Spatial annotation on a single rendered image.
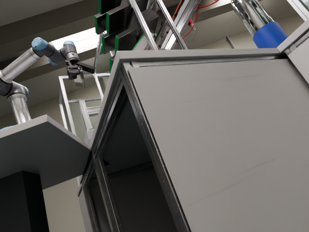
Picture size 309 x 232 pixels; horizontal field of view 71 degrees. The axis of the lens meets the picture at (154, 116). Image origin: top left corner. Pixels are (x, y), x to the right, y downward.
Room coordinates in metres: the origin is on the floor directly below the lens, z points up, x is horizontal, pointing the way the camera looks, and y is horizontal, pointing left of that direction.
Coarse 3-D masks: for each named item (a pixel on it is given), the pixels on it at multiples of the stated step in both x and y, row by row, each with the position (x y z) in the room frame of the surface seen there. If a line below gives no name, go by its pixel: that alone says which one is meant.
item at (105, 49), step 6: (120, 30) 0.98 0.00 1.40; (102, 36) 0.94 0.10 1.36; (108, 36) 0.95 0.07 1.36; (114, 36) 0.99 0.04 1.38; (102, 42) 0.98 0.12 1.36; (108, 42) 0.99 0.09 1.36; (114, 42) 1.03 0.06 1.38; (102, 48) 1.03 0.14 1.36; (108, 48) 1.04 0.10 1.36; (114, 48) 1.08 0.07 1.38
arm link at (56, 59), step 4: (56, 52) 1.07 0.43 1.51; (60, 52) 1.09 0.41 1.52; (52, 56) 1.07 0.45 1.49; (56, 56) 1.08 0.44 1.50; (60, 56) 1.10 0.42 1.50; (48, 60) 1.11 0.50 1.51; (52, 60) 1.11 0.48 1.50; (56, 60) 1.11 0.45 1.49; (60, 60) 1.13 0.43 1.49; (64, 60) 1.15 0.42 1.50; (52, 64) 1.14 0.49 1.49; (56, 64) 1.15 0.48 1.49
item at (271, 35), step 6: (270, 24) 1.07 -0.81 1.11; (276, 24) 1.08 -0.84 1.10; (258, 30) 1.10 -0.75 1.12; (264, 30) 1.09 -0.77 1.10; (270, 30) 1.08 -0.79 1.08; (276, 30) 1.07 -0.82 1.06; (282, 30) 1.09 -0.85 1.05; (258, 36) 1.12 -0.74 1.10; (264, 36) 1.10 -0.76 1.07; (270, 36) 1.08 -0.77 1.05; (276, 36) 1.08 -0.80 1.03; (282, 36) 1.07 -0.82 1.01; (288, 36) 1.10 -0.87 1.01; (258, 42) 1.14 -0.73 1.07; (264, 42) 1.11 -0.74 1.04; (270, 42) 1.09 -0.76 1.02; (276, 42) 1.08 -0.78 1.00
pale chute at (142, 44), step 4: (144, 36) 0.85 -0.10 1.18; (152, 36) 0.86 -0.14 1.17; (140, 40) 0.84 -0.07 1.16; (144, 40) 0.85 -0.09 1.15; (136, 44) 0.83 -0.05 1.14; (140, 44) 0.84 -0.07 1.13; (144, 44) 0.84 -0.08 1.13; (148, 44) 0.86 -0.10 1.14; (136, 48) 0.83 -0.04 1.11; (140, 48) 0.83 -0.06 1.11; (144, 48) 0.84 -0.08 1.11; (148, 48) 0.91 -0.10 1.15
